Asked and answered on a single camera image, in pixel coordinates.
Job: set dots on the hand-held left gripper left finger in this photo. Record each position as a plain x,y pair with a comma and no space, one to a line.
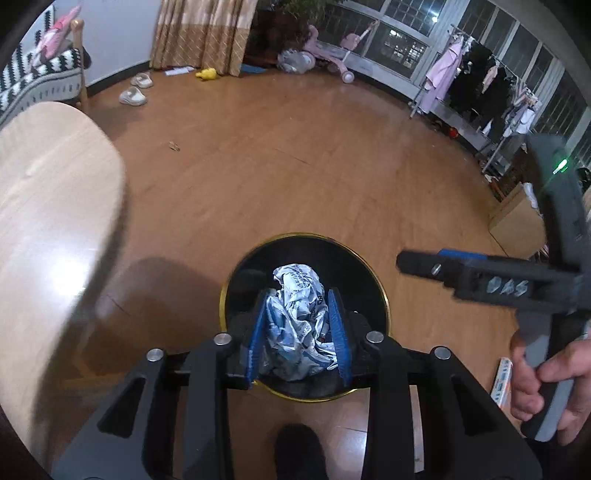
256,337

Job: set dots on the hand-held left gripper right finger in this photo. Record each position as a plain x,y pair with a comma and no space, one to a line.
339,332

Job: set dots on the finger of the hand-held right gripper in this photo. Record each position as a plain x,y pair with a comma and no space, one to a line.
461,254
429,267

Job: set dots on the blue printed paper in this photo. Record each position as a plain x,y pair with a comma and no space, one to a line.
300,314

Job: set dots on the black gold-rimmed trash bin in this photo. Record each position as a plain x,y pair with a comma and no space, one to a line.
249,267

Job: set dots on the person's right hand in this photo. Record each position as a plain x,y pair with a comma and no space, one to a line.
579,378

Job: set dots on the cardboard box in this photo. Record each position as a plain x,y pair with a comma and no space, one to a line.
517,217

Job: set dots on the metal clothes rack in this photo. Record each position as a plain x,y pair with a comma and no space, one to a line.
489,147

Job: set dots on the white orange small box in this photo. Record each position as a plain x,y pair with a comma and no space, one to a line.
502,383

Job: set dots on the person's dark shoe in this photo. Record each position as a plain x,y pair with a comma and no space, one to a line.
300,454

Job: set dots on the white garment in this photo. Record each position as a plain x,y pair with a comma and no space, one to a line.
521,117

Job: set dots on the black garments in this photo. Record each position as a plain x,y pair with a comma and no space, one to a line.
475,97

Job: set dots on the pale pink garment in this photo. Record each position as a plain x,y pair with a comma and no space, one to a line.
490,76

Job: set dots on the lilac garment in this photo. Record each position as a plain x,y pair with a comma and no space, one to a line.
441,74

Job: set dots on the large barred window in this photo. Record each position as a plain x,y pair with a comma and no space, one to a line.
406,32

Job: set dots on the pink children's tricycle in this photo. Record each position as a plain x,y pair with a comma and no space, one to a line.
332,55

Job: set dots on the white bulky toy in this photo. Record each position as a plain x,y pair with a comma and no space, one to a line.
295,62

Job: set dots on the blue mat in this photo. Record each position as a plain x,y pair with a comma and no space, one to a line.
255,69

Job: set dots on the yellow duck toy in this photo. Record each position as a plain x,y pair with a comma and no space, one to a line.
206,74

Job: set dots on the white paper sheet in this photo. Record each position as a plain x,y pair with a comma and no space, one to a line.
179,70

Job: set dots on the green potted plant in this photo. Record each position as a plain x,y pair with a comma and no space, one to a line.
286,23

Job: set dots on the beige patterned curtain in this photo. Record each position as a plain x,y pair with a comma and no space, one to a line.
198,41

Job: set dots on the wooden sofa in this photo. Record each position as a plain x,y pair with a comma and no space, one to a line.
79,55

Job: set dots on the pink cartoon pillow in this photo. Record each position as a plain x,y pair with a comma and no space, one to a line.
55,37

